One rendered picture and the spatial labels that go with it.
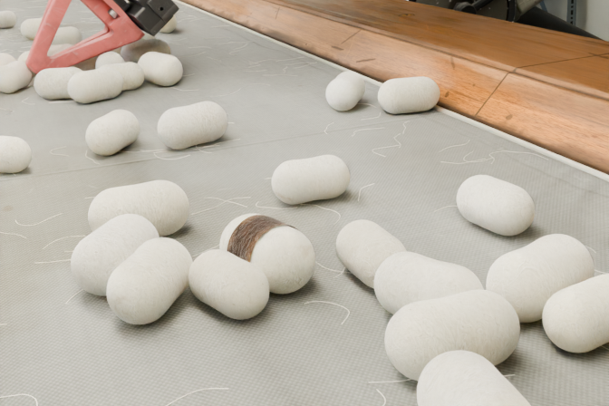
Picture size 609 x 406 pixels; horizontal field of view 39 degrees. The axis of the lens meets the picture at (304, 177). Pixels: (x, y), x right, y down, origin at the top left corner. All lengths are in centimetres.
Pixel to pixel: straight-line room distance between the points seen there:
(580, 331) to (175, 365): 11
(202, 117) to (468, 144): 13
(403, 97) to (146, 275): 25
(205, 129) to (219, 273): 19
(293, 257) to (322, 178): 8
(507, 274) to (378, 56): 35
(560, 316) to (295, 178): 14
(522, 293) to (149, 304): 11
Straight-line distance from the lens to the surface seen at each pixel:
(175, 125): 43
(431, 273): 25
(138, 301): 26
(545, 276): 25
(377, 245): 27
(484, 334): 22
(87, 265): 28
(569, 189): 36
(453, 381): 20
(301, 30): 71
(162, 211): 32
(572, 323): 24
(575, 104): 42
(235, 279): 26
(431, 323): 22
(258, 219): 28
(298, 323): 26
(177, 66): 58
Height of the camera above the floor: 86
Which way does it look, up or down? 19 degrees down
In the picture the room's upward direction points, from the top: 4 degrees counter-clockwise
